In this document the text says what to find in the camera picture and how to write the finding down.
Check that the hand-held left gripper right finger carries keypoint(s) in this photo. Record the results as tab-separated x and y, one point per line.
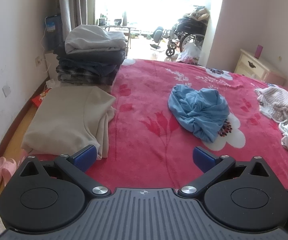
201	158

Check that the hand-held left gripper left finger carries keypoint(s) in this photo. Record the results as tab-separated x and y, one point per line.
85	158

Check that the blue t-shirt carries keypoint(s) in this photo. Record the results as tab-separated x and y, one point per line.
196	110

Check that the beige folded garment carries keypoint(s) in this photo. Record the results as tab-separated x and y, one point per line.
66	115

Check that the red floral blanket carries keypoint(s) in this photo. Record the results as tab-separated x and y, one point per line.
144	135

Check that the red packet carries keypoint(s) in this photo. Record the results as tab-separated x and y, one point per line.
40	98

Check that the blue folded jeans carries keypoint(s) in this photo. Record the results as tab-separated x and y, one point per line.
89	68

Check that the pale knit sweater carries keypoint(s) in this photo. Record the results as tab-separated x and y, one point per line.
275	102

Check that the white cabinet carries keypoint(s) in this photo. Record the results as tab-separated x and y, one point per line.
51	62

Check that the dark grey folded garment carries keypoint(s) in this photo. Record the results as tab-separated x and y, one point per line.
91	56

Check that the cream nightstand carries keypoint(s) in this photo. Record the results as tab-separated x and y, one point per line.
254	66

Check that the white plastic bag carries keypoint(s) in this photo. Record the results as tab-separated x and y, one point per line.
189	52

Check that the light grey folded garment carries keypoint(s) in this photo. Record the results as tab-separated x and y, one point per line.
94	37

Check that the black wheelchair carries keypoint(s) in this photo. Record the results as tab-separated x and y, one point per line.
186	32

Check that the blue screen device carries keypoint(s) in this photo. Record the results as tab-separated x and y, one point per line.
52	30

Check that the folding table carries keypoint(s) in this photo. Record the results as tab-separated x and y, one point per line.
119	27

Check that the brown coat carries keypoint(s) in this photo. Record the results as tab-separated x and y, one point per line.
199	12

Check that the grey curtain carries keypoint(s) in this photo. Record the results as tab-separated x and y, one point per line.
69	5

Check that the white wall socket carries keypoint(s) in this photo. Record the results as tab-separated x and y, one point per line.
38	60
6	90

